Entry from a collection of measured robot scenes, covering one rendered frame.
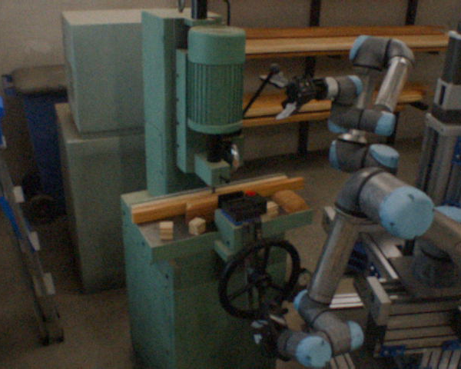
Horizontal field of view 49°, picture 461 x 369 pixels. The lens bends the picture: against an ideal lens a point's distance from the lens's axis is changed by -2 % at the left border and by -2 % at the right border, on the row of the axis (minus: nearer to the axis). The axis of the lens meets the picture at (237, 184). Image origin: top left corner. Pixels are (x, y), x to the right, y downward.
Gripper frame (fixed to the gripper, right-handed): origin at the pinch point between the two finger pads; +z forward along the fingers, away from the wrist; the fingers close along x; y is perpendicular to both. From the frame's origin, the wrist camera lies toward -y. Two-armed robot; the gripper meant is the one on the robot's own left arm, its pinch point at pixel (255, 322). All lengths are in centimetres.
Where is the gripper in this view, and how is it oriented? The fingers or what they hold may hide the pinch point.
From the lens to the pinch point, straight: 162.6
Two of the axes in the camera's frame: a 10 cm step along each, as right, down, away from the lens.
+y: 1.5, 9.9, -0.2
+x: 9.0, -1.3, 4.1
